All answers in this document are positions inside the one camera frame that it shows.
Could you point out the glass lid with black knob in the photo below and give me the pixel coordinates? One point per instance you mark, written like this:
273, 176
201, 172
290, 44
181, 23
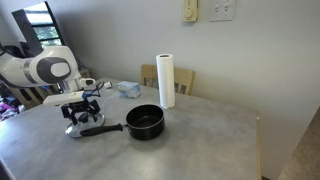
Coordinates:
75, 130

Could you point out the blue and white carton box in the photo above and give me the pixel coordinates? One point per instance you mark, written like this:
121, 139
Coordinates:
129, 89

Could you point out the pile of colourful clothes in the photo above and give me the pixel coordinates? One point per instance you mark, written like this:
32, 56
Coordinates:
6, 110

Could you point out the light wooden chair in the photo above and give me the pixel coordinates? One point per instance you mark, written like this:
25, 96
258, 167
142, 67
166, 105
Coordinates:
30, 95

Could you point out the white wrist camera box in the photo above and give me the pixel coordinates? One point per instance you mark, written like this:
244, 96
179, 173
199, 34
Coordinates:
63, 98

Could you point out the white paper towel roll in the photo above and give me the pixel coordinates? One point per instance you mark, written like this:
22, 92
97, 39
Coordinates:
165, 80

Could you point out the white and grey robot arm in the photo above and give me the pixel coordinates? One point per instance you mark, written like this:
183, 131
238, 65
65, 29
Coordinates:
20, 68

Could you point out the window with green view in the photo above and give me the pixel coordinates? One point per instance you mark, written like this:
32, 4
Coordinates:
45, 30

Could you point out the beige wall thermostat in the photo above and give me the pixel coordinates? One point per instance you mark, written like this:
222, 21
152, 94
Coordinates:
190, 11

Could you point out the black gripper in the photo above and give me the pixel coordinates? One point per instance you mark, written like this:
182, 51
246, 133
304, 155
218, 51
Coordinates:
80, 106

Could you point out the white double light switch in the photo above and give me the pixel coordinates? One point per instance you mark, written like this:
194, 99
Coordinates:
222, 10

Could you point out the wooden chair with slatted back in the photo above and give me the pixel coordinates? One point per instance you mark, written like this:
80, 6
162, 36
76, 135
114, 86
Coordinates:
183, 78

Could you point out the black slanted board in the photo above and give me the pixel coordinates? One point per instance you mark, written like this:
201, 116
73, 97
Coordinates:
28, 30

